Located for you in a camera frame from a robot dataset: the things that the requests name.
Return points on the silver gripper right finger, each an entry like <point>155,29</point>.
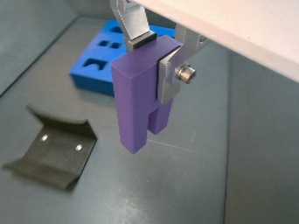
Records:
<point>173,68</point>

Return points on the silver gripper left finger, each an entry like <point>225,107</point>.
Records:
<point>131,17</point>

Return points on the purple double-square block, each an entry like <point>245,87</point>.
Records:
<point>140,112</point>

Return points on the blue foam shape board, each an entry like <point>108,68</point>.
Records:
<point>91,70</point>

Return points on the black curved holder stand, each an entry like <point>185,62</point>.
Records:
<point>59,152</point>

